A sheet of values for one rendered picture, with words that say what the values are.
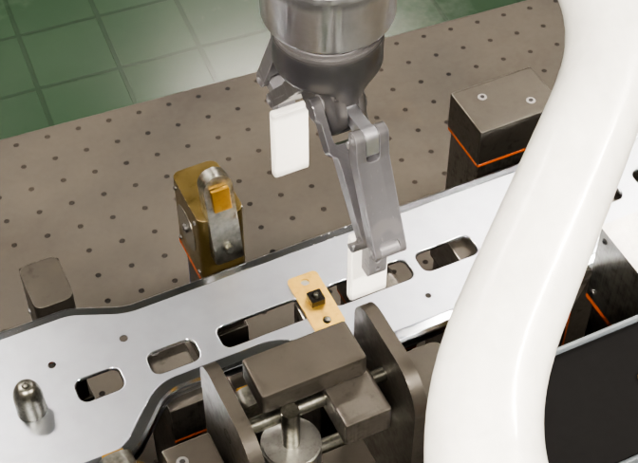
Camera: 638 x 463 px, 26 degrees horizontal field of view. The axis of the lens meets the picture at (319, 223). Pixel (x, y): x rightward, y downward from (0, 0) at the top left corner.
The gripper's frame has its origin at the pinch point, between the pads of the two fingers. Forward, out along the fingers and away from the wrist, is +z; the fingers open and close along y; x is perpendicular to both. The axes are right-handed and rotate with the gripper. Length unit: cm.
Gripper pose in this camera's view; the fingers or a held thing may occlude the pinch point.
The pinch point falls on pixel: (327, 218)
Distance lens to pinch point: 105.9
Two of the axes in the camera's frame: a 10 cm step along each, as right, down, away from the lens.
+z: 0.0, 6.5, 7.6
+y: -4.3, -6.9, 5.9
